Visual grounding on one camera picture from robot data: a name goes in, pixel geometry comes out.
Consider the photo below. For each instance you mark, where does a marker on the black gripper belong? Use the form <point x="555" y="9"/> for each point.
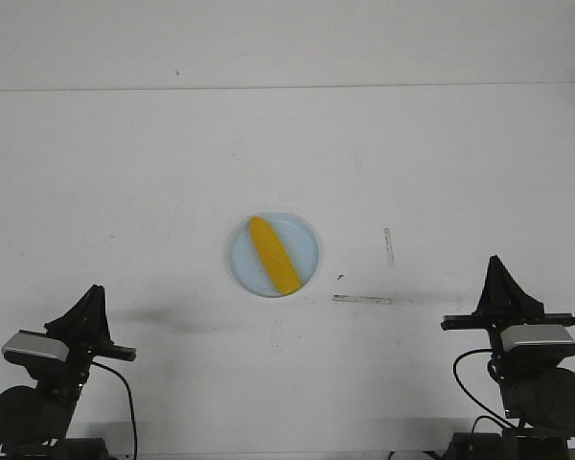
<point x="509" y="297"/>
<point x="84" y="330"/>

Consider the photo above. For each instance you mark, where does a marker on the vertical tape strip on table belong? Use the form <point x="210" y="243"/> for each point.
<point x="389" y="247"/>

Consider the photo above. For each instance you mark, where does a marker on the horizontal tape strip on table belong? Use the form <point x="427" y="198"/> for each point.
<point x="362" y="299"/>

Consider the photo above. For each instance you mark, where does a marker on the yellow plastic corn cob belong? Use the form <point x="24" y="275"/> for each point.
<point x="274" y="256"/>

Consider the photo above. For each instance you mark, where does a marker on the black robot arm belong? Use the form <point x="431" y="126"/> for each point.
<point x="539" y="411"/>
<point x="34" y="421"/>

